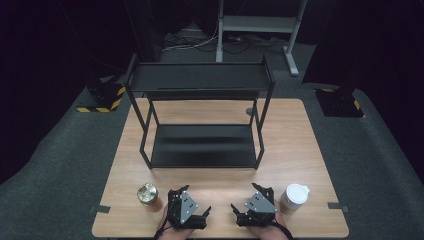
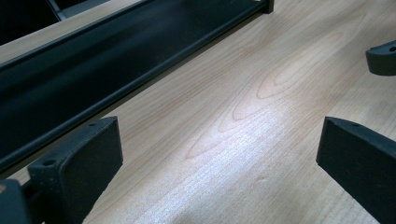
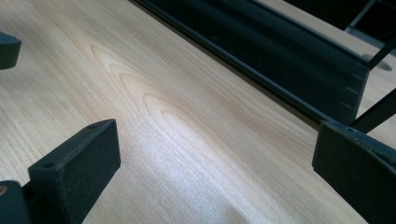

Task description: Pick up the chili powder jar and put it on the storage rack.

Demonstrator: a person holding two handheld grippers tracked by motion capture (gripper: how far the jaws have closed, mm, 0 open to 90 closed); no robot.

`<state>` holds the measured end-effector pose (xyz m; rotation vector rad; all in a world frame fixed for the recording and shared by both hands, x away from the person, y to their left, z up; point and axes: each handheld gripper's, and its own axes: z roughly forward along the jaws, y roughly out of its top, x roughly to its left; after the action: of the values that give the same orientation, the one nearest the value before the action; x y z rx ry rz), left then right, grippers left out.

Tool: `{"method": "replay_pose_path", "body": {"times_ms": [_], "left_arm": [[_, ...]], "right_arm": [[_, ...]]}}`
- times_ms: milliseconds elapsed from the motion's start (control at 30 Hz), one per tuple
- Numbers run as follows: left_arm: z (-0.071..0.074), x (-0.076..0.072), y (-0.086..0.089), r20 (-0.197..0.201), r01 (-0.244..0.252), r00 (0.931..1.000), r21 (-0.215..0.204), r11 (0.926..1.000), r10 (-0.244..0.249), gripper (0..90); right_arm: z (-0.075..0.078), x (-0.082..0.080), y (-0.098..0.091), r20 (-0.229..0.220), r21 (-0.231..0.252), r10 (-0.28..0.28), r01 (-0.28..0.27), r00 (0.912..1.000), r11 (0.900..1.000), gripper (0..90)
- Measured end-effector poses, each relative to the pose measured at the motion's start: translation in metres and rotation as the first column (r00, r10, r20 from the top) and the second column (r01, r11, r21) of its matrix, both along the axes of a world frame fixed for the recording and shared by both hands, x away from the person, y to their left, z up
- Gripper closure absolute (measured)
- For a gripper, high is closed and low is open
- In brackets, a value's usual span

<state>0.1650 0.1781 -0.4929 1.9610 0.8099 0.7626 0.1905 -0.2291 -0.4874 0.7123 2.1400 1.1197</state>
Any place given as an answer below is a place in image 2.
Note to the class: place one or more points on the black metal two-tier shelf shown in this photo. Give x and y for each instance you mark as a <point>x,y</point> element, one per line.
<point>93,77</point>

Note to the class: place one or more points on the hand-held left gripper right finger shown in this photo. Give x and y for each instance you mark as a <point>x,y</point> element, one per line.
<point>364,161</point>

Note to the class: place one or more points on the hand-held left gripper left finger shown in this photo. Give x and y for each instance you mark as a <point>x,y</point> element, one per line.
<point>81,165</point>

